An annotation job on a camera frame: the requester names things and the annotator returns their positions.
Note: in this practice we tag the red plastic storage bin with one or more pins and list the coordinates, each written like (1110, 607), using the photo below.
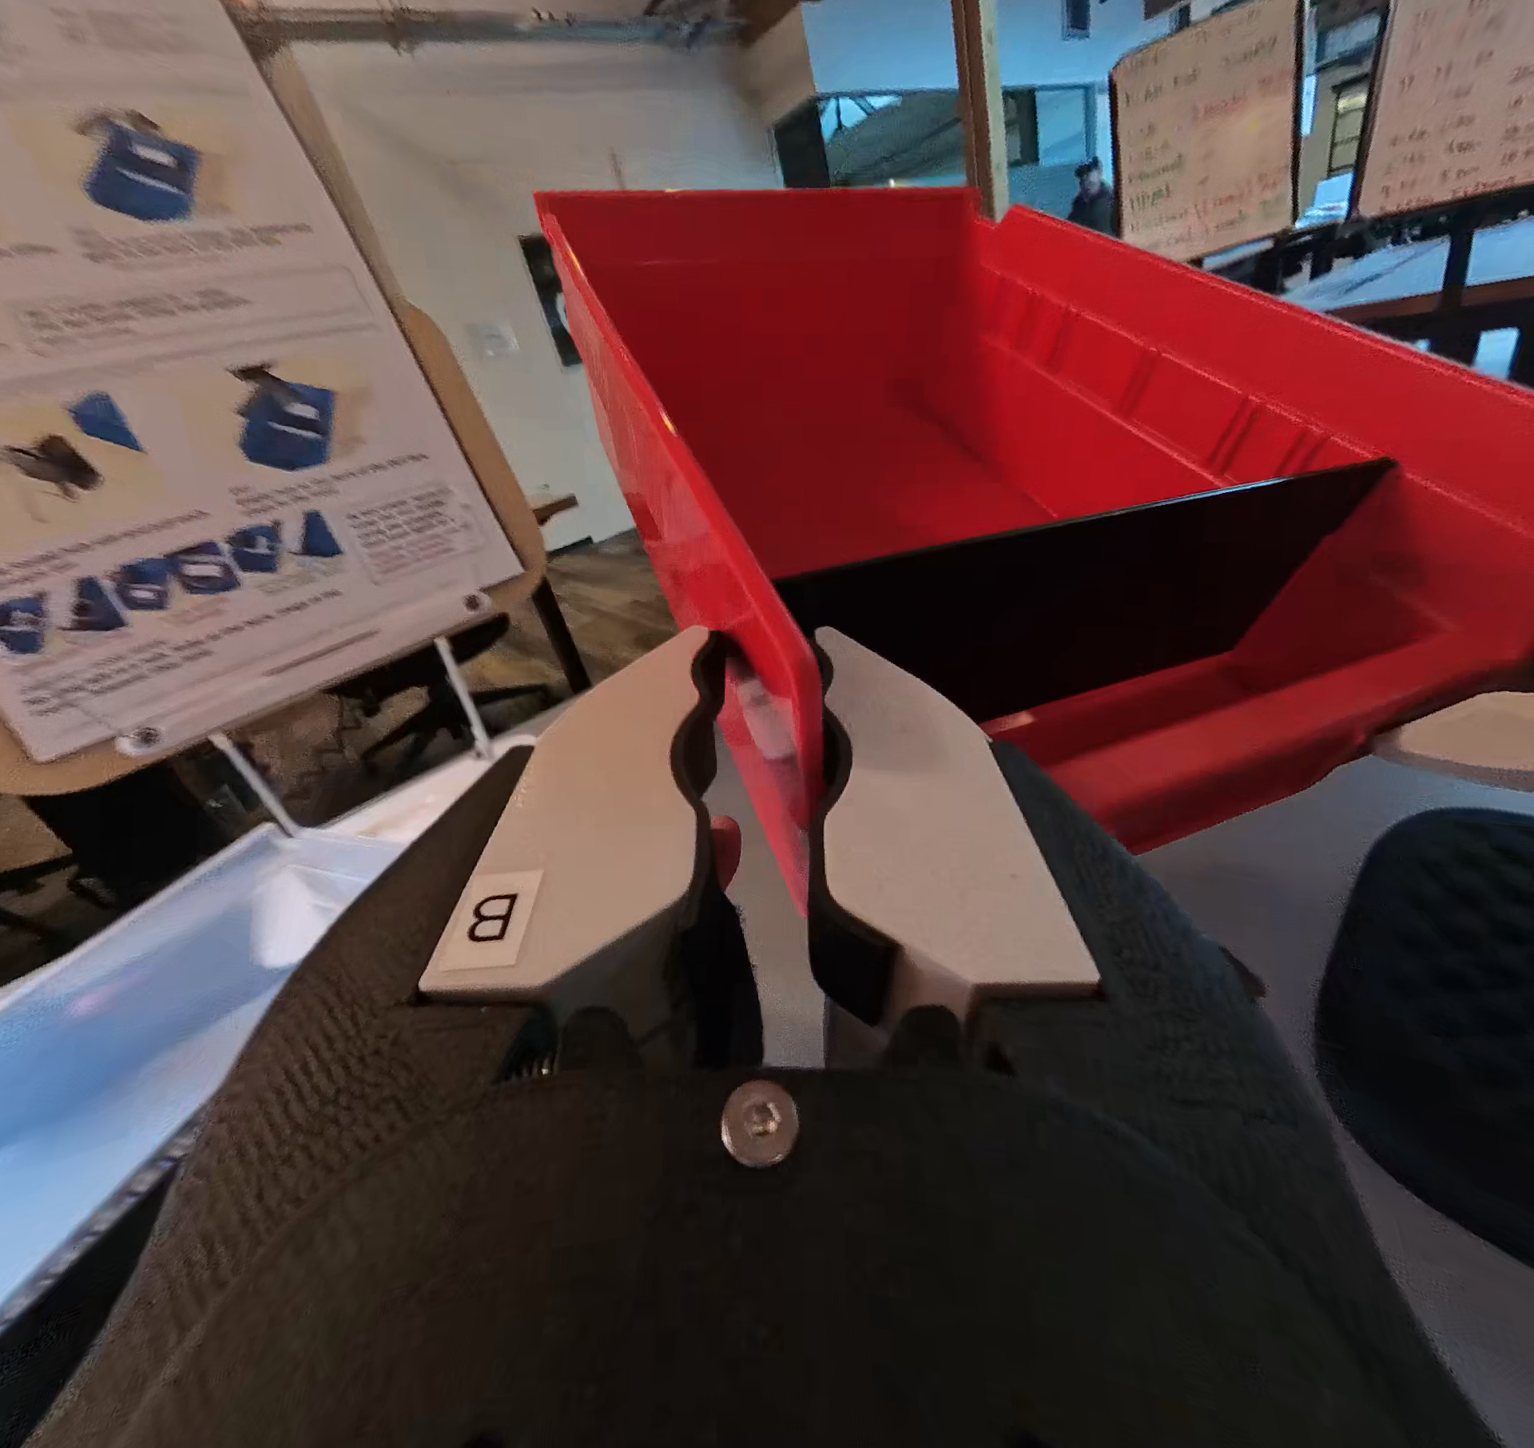
(840, 393)

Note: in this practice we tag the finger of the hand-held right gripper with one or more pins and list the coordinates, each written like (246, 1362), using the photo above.
(1469, 744)

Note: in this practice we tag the clear plastic container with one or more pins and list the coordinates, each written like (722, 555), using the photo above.
(120, 1017)

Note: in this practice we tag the black bin divider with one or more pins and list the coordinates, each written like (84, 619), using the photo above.
(1079, 609)

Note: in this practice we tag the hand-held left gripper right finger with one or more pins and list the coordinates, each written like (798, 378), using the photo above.
(935, 826)

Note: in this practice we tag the wooden post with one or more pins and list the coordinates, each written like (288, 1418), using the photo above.
(977, 59)

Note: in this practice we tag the handwritten paper board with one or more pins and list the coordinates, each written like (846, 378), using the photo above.
(1205, 119)
(1450, 71)

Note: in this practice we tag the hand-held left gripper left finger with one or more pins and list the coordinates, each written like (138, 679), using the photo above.
(599, 802)

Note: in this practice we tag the metal ceiling pipe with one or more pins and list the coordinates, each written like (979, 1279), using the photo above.
(479, 28)

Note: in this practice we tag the illustrated instruction sheet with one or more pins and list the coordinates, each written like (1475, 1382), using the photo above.
(217, 333)

